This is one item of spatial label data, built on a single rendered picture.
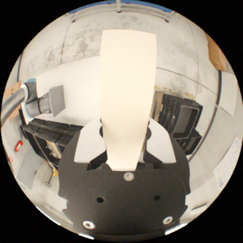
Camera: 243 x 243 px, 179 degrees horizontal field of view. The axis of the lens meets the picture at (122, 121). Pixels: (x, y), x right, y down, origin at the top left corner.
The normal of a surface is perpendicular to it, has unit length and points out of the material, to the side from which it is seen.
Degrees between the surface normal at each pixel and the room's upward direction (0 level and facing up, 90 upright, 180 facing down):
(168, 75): 0
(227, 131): 90
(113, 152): 1
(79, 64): 0
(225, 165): 90
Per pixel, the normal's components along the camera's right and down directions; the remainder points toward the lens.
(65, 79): 0.00, 0.50
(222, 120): -1.00, -0.04
